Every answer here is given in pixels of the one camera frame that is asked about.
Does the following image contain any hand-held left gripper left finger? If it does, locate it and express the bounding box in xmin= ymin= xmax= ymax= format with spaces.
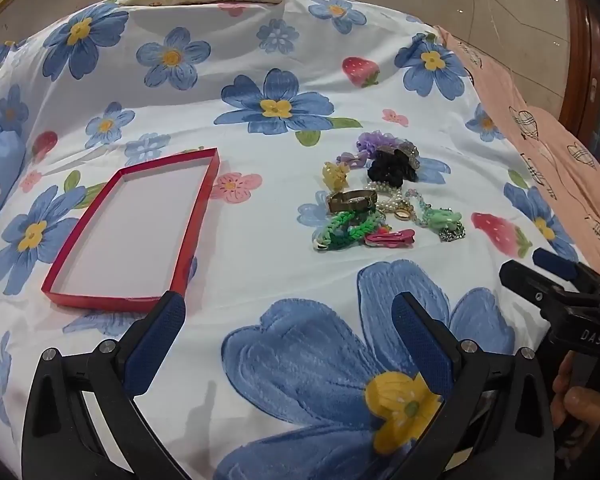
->
xmin=22 ymin=290 xmax=187 ymax=480

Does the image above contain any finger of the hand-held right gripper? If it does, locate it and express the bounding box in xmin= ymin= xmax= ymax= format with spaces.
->
xmin=499 ymin=259 xmax=576 ymax=311
xmin=532 ymin=247 xmax=600 ymax=293

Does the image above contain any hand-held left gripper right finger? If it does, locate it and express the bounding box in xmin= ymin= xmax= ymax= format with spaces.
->
xmin=391 ymin=291 xmax=556 ymax=480

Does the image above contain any silver chain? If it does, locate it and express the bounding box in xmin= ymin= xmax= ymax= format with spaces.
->
xmin=437 ymin=224 xmax=466 ymax=244

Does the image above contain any pink hair clip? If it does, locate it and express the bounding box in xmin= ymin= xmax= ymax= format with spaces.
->
xmin=364 ymin=228 xmax=416 ymax=250

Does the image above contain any green hair tie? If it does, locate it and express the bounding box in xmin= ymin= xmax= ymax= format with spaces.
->
xmin=420 ymin=207 xmax=464 ymax=234

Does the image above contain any red shallow box tray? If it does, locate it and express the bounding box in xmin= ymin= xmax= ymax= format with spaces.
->
xmin=41 ymin=147 xmax=221 ymax=313

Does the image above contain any green braided bracelet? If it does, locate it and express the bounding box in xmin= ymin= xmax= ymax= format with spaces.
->
xmin=310 ymin=210 xmax=386 ymax=254

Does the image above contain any pearl bracelet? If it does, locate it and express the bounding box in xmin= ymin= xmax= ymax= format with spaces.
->
xmin=364 ymin=182 xmax=414 ymax=222

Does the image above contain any gold wrist watch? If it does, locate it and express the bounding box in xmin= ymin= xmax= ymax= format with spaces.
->
xmin=327 ymin=190 xmax=379 ymax=214

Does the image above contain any black scrunchie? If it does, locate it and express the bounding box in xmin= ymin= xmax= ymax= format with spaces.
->
xmin=366 ymin=147 xmax=417 ymax=184

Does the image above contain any yellow hair claw clip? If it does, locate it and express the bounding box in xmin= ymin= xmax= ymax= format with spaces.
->
xmin=321 ymin=161 xmax=349 ymax=189

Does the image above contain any purple hair tie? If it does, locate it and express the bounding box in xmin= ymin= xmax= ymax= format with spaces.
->
xmin=337 ymin=152 xmax=369 ymax=171

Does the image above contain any person's right hand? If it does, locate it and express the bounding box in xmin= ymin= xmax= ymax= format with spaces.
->
xmin=550 ymin=352 xmax=600 ymax=438

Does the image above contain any pink printed blanket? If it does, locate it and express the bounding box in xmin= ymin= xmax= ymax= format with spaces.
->
xmin=432 ymin=25 xmax=600 ymax=281

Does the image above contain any black rhinestone hair clip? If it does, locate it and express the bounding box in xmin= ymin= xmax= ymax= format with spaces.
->
xmin=377 ymin=142 xmax=421 ymax=164

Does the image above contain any floral bed sheet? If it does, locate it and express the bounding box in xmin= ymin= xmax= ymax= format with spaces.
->
xmin=0 ymin=0 xmax=600 ymax=480

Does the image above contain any purple scrunchie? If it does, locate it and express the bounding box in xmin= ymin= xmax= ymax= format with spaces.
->
xmin=357 ymin=130 xmax=396 ymax=154

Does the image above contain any blue floral pillow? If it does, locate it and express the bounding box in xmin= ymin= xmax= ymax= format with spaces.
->
xmin=0 ymin=55 xmax=32 ymax=241

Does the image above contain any wooden door frame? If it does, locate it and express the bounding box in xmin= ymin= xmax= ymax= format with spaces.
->
xmin=560 ymin=0 xmax=600 ymax=131

